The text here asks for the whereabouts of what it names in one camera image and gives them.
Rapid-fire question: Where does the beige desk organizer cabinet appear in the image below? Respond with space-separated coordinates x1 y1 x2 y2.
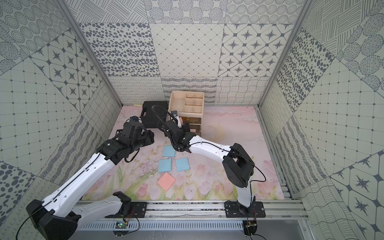
168 91 205 118

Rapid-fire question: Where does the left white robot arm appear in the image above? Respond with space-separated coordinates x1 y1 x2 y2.
26 131 155 240

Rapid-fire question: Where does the floral pink table mat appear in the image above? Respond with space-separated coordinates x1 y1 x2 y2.
83 107 285 201

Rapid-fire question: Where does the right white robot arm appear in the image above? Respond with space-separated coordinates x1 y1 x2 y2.
158 120 255 208

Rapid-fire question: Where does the aluminium mounting rail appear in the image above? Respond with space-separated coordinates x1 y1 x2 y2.
128 200 309 221

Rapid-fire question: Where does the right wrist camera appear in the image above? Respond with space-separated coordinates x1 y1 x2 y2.
171 111 183 128

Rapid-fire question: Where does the grey transparent drawer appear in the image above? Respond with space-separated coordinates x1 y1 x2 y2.
182 117 202 125

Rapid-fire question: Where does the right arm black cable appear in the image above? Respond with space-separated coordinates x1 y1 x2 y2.
151 104 267 184

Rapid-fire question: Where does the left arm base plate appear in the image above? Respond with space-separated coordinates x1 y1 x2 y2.
106 201 148 219

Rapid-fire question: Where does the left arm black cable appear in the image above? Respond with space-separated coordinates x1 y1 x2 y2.
14 115 142 240

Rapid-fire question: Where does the blue sticky note lower left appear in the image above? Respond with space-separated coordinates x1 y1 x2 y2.
158 159 172 173

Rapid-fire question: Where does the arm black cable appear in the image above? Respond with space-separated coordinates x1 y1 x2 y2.
14 115 142 240
151 104 267 184

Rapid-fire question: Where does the blue sticky note top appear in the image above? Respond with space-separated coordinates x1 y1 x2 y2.
163 146 176 158

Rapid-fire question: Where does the blue sticky note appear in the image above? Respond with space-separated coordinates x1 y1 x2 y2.
176 158 190 172
163 146 176 158
158 159 172 173

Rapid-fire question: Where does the blue sticky note lower right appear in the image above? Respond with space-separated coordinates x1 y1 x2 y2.
176 158 190 172

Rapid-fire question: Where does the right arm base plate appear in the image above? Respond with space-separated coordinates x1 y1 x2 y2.
224 201 266 219

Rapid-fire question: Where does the black plastic tool case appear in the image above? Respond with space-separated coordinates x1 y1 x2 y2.
140 101 168 129

